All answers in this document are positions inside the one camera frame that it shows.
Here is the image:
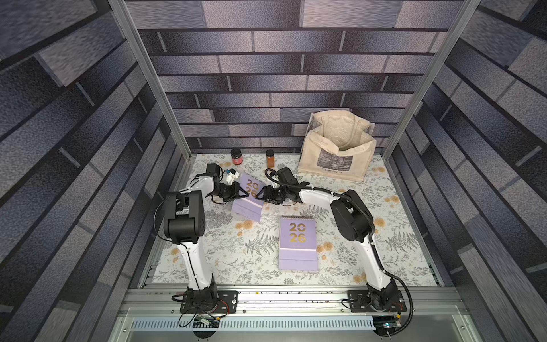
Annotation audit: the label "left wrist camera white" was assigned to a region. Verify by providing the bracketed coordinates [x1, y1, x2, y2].
[223, 168, 240, 185]

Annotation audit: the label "dark jar red label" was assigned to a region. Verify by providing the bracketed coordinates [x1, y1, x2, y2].
[230, 148, 243, 165]

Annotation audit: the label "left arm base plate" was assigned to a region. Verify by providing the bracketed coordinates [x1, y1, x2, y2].
[172, 289, 239, 315]

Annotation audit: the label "left circuit board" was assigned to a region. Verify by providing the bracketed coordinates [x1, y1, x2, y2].
[192, 316, 220, 329]

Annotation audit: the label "black corrugated cable conduit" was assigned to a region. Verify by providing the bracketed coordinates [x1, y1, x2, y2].
[264, 167, 415, 339]

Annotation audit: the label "aluminium frame post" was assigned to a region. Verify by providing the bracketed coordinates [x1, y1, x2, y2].
[382, 0, 481, 161]
[108, 0, 192, 161]

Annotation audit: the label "purple calendar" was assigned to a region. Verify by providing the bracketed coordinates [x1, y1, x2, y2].
[232, 172, 264, 222]
[279, 216, 319, 272]

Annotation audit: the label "amber spice bottle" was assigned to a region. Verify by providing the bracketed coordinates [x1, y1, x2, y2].
[266, 149, 275, 168]

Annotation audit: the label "beige canvas tote bag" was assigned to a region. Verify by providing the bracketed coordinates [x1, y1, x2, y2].
[298, 110, 377, 182]

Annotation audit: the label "circuit board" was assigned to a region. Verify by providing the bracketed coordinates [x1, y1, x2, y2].
[373, 316, 402, 337]
[192, 316, 220, 329]

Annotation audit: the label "right circuit board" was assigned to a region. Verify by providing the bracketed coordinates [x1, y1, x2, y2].
[373, 316, 402, 337]

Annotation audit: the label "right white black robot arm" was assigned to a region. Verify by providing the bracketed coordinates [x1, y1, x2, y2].
[256, 168, 414, 315]

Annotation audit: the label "left aluminium frame post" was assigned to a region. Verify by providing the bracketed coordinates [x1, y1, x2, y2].
[108, 0, 192, 161]

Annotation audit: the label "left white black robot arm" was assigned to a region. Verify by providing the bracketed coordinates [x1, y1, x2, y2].
[158, 163, 249, 316]

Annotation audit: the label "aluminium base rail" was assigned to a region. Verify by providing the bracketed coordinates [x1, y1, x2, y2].
[110, 284, 481, 341]

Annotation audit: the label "right aluminium frame post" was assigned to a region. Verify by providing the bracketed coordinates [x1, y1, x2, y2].
[382, 0, 481, 161]

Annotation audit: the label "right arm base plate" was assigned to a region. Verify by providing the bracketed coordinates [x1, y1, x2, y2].
[347, 289, 407, 314]

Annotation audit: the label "floral patterned table mat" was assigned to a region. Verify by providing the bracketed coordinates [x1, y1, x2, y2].
[204, 156, 436, 286]

